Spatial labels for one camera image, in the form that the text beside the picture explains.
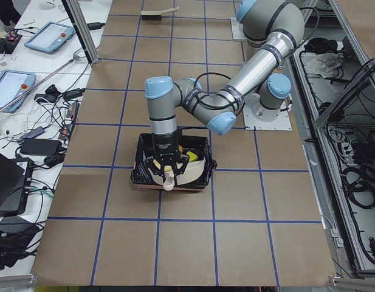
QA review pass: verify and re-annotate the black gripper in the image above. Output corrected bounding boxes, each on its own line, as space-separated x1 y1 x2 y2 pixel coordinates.
145 130 189 183

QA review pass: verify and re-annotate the beige plastic dustpan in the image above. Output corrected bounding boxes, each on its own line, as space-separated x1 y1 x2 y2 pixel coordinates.
146 151 207 191

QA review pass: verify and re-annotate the beige hand brush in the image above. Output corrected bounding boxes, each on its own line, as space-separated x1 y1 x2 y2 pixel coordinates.
140 7 180 21

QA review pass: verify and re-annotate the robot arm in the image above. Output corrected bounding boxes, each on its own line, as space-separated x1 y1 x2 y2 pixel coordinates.
145 1 304 178

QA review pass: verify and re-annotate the pink bin with black bag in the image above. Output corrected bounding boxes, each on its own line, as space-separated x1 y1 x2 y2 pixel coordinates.
129 132 218 193

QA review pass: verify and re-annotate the yellow sponge piece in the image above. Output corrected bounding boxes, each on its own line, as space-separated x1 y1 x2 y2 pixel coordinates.
187 151 199 162

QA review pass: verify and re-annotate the black power adapter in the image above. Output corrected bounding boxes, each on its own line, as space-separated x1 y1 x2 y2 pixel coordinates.
20 139 62 156

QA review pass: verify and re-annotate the black laptop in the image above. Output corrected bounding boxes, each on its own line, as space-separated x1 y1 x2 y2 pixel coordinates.
0 153 33 217

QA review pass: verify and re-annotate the blue teach pendant far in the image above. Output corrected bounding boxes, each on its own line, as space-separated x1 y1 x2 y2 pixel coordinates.
24 21 75 54

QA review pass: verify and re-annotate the blue teach pendant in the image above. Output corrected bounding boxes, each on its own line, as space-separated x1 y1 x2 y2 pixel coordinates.
24 21 75 54
0 69 36 113

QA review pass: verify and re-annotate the blue teach pendant near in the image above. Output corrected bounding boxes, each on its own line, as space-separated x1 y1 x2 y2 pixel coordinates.
0 69 36 113

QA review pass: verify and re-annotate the white crumpled cloth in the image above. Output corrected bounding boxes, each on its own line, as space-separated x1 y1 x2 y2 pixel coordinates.
305 52 344 78

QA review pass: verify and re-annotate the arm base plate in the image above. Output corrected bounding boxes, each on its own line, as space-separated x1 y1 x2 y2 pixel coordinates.
243 93 292 131
230 17 246 41

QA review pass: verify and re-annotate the aluminium frame post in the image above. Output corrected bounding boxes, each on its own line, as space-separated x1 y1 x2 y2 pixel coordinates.
61 0 99 66

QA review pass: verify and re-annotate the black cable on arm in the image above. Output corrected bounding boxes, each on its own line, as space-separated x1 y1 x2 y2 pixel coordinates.
193 5 320 110

